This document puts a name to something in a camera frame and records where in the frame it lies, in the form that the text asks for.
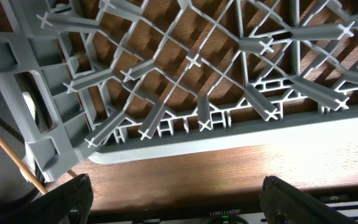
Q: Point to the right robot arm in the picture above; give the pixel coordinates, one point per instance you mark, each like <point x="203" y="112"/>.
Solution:
<point x="238" y="213"/>

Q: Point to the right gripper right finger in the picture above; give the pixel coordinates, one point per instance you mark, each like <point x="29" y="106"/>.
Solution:
<point x="284" y="203"/>

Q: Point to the white plastic fork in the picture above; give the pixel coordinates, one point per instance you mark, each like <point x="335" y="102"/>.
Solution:
<point x="28" y="159"/>

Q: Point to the wooden chopstick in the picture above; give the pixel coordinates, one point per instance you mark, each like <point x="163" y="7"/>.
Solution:
<point x="22" y="166"/>

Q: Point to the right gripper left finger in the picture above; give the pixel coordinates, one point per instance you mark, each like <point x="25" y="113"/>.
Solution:
<point x="68" y="203"/>

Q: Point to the grey dishwasher rack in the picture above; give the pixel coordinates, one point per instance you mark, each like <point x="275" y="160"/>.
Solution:
<point x="121" y="81"/>

